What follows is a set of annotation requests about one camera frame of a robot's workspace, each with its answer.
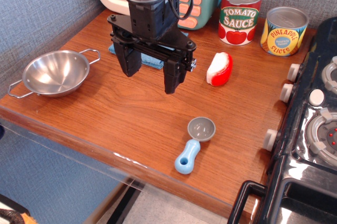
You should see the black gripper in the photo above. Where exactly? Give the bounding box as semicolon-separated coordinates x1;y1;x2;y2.
108;0;196;94

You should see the blue scoop with grey bowl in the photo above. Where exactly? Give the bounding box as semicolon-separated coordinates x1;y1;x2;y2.
174;117;216;175

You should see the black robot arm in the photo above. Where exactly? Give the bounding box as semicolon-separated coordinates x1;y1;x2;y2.
107;0;196;94

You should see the blue folded cloth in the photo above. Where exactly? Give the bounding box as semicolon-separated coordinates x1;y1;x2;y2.
108;32;189;69

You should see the red white toy cheese wedge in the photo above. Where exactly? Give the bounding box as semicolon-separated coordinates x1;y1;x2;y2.
206;52;233;86

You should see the tomato sauce can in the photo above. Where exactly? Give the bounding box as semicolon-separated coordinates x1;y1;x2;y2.
218;0;262;46

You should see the pineapple slices can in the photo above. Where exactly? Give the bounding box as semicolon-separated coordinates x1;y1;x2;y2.
260;6;309;57

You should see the black toy stove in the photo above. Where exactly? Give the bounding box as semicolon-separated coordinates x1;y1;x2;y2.
228;17;336;223

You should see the steel bowl with handles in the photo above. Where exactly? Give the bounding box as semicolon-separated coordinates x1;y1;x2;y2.
7;49;101;99

